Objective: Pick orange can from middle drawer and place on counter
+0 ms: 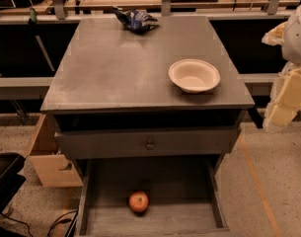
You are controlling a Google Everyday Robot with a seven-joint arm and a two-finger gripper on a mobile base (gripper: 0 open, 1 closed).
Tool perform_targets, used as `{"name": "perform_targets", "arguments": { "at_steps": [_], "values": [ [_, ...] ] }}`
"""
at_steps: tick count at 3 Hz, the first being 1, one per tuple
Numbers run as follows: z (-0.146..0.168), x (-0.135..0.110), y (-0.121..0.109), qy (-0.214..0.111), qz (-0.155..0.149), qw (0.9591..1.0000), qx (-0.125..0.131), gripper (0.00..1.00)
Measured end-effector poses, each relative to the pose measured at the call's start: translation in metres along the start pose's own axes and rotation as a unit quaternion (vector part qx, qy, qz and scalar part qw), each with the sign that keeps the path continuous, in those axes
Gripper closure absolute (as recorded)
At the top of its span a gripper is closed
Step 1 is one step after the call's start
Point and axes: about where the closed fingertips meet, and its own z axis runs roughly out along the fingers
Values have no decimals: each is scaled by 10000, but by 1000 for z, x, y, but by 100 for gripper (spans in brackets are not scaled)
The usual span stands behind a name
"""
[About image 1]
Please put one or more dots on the grey top drawer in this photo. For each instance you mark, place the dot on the grey top drawer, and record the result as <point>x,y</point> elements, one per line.
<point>131,143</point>

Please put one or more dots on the open grey middle drawer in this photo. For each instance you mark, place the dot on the open grey middle drawer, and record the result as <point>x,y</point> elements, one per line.
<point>183,199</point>

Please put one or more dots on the orange round fruit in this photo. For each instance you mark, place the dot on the orange round fruit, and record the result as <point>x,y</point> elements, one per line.
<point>138,202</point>

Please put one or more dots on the grey metal rail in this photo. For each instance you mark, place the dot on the grey metal rail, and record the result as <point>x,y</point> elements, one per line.
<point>24,88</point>

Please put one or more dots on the light wooden box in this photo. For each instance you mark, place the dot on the light wooden box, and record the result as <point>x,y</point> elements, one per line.
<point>54,170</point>

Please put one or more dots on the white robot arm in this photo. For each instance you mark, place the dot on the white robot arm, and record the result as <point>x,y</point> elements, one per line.
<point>291,48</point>

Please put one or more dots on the round metal drawer knob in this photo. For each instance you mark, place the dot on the round metal drawer knob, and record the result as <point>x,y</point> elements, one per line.
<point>150,145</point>

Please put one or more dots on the grey wooden drawer cabinet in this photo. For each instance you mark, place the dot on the grey wooden drawer cabinet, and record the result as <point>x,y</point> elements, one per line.
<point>112,79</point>

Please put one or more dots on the white paper bowl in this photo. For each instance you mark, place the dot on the white paper bowl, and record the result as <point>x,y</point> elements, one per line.
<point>194,76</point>

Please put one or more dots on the black bin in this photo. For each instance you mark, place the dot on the black bin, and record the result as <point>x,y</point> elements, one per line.
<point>10,180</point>

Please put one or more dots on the blue crumpled chip bag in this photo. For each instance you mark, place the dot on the blue crumpled chip bag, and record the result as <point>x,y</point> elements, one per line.
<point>136,21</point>

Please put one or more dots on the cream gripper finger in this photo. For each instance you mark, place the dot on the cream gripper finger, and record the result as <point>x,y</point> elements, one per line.
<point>275,36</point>
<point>285,99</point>

